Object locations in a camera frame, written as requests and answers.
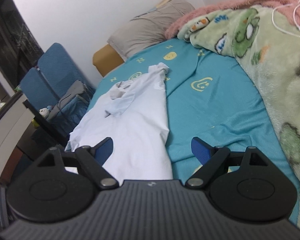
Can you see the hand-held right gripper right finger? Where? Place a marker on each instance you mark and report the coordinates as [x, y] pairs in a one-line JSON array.
[[201, 150]]

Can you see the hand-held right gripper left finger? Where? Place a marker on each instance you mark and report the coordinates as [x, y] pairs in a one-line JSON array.
[[104, 150]]

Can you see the white t-shirt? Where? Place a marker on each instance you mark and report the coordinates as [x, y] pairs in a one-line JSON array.
[[135, 135]]

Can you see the teal smiley print bed sheet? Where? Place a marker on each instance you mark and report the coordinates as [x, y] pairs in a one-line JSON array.
[[215, 105]]

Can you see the grey cloth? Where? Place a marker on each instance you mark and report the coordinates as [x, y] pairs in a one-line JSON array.
[[73, 91]]

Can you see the small white blue plush toy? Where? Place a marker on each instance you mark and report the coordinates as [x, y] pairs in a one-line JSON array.
[[45, 111]]

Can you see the yellow green plush toy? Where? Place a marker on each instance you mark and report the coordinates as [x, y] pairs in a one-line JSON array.
[[35, 123]]

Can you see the yellow bed headboard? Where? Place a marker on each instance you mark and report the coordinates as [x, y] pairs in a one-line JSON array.
[[106, 60]]

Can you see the blue covered chair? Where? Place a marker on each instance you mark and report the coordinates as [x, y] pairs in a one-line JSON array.
[[36, 85], [57, 60]]

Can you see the white desk with black legs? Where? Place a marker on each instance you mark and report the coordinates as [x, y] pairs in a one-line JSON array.
[[7, 135]]

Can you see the green cartoon print blanket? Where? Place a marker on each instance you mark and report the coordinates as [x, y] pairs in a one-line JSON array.
[[285, 80]]

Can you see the grey pillow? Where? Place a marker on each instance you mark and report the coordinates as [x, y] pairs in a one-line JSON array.
[[150, 27]]

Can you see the pink fluffy blanket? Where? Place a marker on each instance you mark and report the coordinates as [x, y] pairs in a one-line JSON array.
[[215, 10]]

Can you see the dark window with grille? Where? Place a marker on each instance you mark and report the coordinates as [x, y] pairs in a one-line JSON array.
[[10, 35]]

